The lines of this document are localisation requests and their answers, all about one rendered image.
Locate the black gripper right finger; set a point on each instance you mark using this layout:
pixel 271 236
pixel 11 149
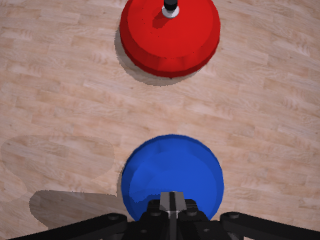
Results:
pixel 237 225

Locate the red dome bell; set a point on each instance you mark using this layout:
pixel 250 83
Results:
pixel 167 40

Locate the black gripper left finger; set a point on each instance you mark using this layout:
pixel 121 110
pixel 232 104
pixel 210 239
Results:
pixel 152 225

